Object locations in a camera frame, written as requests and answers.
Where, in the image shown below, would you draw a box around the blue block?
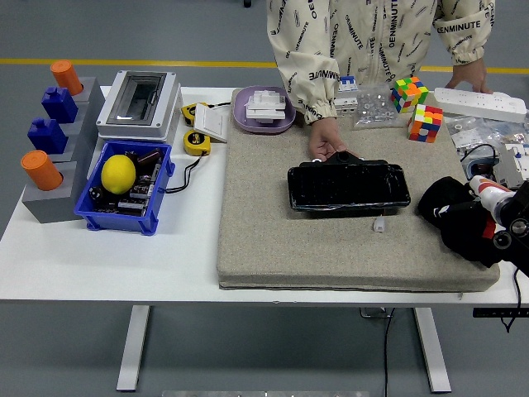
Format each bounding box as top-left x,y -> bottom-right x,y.
41,86 -> 79,124
27,117 -> 69,155

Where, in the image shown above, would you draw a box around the multicoloured puzzle cube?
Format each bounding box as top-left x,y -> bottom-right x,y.
407,103 -> 445,144
391,76 -> 431,114

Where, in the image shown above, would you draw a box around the grey-brown mat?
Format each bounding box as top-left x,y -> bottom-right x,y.
215,87 -> 501,294

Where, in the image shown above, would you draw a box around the black cable under table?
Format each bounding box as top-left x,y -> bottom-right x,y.
359,306 -> 396,397

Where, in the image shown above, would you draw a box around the black cable loop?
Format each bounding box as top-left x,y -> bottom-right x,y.
460,143 -> 499,166

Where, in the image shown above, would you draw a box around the grey stepped block holder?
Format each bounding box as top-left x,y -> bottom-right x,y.
21,76 -> 104,225

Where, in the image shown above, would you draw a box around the black glossy panel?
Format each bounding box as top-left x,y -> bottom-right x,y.
287,151 -> 412,218

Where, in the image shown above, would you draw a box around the black rag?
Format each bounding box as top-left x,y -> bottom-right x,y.
417,176 -> 513,269

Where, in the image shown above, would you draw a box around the white plastic parts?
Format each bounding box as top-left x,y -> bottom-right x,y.
245,88 -> 288,127

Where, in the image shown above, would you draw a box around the person's right hand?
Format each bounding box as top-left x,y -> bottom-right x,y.
307,117 -> 348,160

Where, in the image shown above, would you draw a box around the blue plastic bin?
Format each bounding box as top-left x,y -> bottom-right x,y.
74,140 -> 176,237

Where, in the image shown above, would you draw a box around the clear bag of nuts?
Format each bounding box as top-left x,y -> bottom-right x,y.
350,84 -> 402,132

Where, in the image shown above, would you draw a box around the orange cylinder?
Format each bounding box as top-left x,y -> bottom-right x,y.
20,150 -> 64,192
50,60 -> 84,97

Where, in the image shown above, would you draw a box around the clear bag of washers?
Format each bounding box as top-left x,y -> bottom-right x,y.
446,116 -> 508,152

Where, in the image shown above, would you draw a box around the yellow lemon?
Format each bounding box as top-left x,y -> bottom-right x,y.
101,155 -> 137,195

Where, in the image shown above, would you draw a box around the white blue circuit breaker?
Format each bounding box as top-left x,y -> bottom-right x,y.
335,75 -> 359,118

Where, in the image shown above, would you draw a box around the clear bag of small parts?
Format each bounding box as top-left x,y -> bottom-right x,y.
490,123 -> 529,146

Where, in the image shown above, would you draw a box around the purple tray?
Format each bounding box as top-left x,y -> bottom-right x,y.
231,85 -> 298,135

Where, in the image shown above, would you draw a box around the white wall switch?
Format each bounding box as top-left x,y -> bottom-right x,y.
193,103 -> 231,145

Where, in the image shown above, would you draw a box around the white table leg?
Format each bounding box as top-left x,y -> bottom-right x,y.
116,304 -> 150,392
412,308 -> 452,394

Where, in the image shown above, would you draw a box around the brown cylindrical capacitor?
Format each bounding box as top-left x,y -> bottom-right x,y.
138,148 -> 163,169

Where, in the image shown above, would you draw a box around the white power strip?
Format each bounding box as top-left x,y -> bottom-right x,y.
433,87 -> 529,123

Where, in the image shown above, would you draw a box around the hanging black cable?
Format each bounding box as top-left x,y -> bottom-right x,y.
502,266 -> 529,334

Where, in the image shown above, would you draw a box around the person's left hand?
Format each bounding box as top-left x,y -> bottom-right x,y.
445,56 -> 493,94

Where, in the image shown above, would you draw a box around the yellow tape measure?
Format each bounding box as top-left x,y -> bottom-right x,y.
181,101 -> 233,127
165,129 -> 212,194

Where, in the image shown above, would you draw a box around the person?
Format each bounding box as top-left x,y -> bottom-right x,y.
266,0 -> 495,90

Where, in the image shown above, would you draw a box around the grey electrical enclosure box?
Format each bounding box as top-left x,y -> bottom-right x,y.
95,69 -> 183,141

